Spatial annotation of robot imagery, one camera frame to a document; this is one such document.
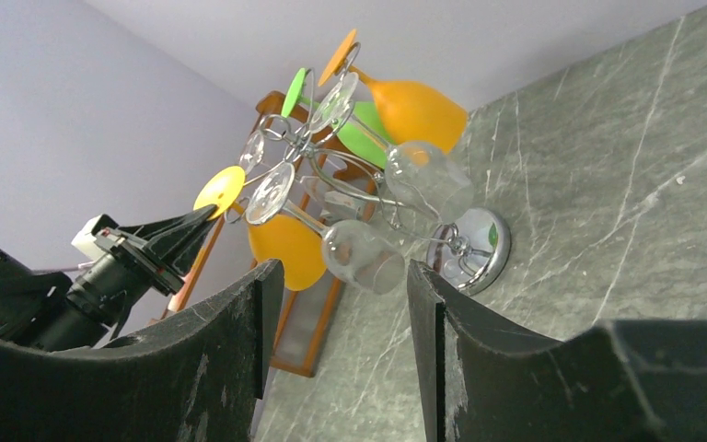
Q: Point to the orange plastic wine glass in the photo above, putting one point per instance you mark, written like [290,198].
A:
[409,110]

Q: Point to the chrome wine glass rack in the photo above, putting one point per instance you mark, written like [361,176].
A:
[469,253]

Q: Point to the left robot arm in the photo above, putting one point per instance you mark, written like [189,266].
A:
[49,311]

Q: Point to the orange wooden rack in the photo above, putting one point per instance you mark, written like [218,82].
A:
[312,344]

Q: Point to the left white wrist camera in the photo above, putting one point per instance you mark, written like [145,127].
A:
[84,240]

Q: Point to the clear wine glass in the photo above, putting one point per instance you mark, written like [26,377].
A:
[423,177]
[359,255]
[252,152]

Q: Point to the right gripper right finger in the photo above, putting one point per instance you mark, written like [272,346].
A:
[483,377]

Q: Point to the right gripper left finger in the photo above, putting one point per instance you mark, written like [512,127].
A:
[195,376]

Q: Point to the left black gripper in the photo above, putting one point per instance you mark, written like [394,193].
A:
[161,253]

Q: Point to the green plastic wine glass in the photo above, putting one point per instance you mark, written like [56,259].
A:
[356,123]

